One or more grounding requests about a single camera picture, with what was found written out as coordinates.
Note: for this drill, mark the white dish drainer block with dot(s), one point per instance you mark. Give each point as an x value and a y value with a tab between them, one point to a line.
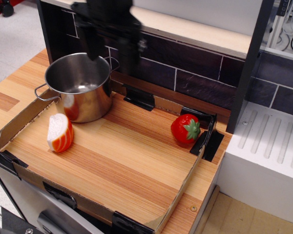
257	168

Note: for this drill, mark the dark shelf frame with board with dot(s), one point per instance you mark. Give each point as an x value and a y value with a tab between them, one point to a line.
198	66

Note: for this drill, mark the silver drawer handle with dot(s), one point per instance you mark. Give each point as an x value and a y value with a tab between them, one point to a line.
52	224

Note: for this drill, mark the black caster wheel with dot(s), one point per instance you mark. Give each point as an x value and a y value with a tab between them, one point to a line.
6	9

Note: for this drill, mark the shiny metal pot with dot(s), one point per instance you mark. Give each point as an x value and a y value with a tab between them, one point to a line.
81	85

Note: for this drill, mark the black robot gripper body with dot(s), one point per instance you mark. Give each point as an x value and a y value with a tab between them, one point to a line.
112	19

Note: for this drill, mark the toy salmon sushi piece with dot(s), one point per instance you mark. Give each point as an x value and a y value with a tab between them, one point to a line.
60	133

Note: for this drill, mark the red toy strawberry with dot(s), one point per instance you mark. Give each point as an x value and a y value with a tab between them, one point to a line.
186	128

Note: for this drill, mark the cardboard fence with black tape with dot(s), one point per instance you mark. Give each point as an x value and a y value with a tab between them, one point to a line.
124	164

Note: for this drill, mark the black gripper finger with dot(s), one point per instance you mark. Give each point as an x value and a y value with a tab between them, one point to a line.
128	56
92	42

